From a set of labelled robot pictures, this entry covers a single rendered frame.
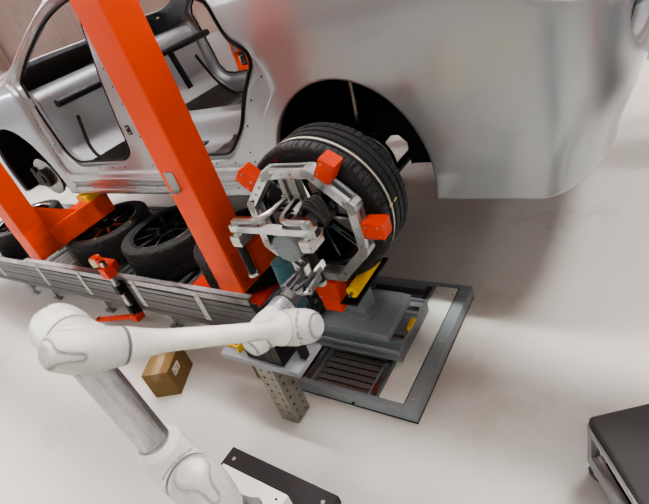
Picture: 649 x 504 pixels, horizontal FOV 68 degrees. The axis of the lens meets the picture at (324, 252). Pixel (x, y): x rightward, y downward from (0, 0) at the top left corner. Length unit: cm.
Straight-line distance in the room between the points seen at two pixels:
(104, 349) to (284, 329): 47
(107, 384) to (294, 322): 54
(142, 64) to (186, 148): 35
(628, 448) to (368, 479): 95
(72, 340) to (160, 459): 57
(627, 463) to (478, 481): 57
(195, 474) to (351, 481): 79
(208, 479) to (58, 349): 59
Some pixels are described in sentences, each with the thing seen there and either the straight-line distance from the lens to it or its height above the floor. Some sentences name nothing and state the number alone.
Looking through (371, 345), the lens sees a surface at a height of 17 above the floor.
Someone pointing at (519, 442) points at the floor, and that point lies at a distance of 216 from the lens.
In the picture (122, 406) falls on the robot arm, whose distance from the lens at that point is 156.
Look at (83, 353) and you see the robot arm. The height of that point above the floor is 119.
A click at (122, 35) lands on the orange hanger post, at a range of 201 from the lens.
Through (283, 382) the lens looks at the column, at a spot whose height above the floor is 24.
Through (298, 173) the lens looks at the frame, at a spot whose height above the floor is 110.
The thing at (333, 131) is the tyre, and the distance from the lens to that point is 198.
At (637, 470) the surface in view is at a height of 34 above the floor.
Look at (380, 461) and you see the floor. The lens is 218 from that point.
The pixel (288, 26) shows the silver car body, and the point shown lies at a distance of 214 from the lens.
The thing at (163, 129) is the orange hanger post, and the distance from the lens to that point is 204.
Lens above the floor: 180
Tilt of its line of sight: 32 degrees down
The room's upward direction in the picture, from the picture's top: 20 degrees counter-clockwise
